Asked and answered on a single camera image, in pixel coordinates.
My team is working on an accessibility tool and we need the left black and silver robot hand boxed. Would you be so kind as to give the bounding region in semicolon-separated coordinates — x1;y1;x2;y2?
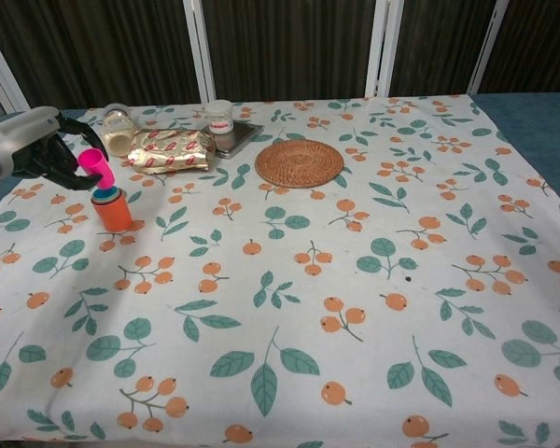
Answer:
0;105;109;191

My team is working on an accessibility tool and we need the pink plastic cup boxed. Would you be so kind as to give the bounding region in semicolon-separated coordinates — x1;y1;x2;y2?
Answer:
77;147;116;190

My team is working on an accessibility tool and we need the light blue plastic cup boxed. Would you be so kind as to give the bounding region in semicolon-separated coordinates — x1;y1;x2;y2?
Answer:
91;186;123;203

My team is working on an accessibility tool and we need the clear jar of beige powder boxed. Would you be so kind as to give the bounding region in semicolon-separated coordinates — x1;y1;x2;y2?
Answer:
101;103;136;157

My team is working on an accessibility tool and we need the dark folding screen panel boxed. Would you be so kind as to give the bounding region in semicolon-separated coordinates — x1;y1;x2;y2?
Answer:
195;0;388;102
0;0;216;113
469;0;560;94
377;0;496;97

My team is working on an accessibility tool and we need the orange plastic cup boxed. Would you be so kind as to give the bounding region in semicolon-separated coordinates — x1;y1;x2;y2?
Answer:
91;189;132;232

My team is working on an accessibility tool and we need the golden foil snack bag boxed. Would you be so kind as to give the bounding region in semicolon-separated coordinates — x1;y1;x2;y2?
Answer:
127;129;217;175

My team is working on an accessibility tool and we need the small white-lidded jar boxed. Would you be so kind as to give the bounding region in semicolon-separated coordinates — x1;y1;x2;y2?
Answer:
203;100;236;136

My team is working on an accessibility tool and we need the round woven rattan coaster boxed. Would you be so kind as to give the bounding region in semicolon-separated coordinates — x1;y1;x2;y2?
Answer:
255;138;345;189

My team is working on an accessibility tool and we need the floral print tablecloth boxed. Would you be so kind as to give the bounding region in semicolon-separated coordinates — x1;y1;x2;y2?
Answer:
0;92;560;448

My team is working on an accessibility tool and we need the teal blue table cover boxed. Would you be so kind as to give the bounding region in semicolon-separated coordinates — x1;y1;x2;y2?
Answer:
0;91;560;220

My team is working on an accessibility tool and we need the white partition frame post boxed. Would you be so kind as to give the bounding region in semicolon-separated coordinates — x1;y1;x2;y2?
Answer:
0;13;29;113

